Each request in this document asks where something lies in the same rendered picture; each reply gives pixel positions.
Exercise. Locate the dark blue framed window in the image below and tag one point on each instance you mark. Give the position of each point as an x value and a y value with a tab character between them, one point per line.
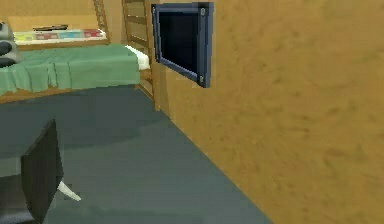
181	40

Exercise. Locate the wooden bed with green blanket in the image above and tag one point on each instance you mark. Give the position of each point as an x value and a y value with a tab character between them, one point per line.
83	66

